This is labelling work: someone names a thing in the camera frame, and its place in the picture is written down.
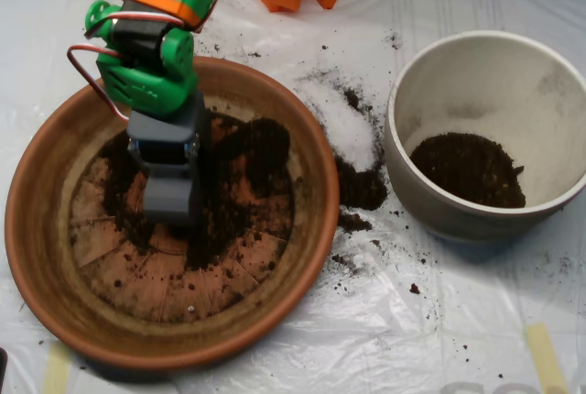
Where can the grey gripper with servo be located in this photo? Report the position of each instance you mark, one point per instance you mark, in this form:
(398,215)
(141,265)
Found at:
(161,152)

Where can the dark soil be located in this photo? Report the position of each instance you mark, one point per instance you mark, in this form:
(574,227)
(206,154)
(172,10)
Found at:
(270,146)
(462,174)

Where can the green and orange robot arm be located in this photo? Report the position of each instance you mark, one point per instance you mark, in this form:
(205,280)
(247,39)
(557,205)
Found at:
(146,87)

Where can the terracotta saucer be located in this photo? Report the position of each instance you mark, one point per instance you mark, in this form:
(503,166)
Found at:
(46,252)

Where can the spilled soil heap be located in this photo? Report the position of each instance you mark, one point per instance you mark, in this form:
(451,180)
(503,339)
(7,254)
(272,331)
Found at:
(361,188)

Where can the white ceramic pot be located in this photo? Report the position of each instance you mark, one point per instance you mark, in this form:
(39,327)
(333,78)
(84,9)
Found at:
(458,224)

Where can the beige masking tape strip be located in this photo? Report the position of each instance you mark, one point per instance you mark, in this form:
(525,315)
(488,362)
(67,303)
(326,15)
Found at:
(57,371)
(545,357)

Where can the dark object at edge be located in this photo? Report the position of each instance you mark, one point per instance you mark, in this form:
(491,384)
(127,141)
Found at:
(3,366)

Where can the clear plastic sheet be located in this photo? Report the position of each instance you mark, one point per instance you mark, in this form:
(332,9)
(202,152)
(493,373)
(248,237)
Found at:
(412,343)

